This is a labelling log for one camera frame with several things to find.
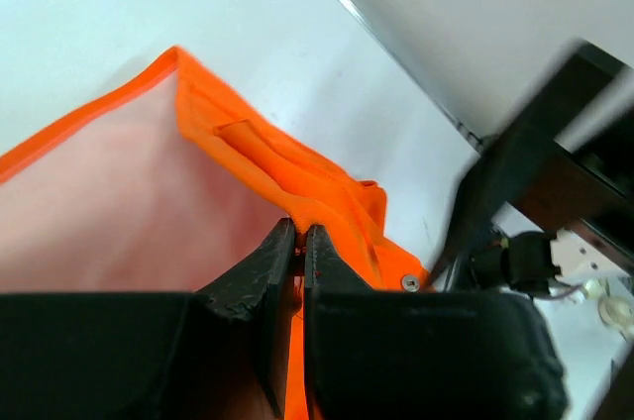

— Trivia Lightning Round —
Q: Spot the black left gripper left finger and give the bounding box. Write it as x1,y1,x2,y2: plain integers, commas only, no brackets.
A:
1,218,295,419

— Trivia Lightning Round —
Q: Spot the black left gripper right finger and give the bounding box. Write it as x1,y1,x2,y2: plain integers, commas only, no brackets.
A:
304,226,568,419

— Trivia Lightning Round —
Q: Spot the orange jacket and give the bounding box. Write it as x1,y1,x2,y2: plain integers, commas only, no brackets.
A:
1,48,421,419

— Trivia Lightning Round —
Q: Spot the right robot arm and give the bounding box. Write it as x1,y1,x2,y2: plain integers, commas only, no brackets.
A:
420,41,633,297

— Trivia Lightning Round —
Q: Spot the aluminium frame rail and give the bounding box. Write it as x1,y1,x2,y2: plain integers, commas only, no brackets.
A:
289,0,484,152

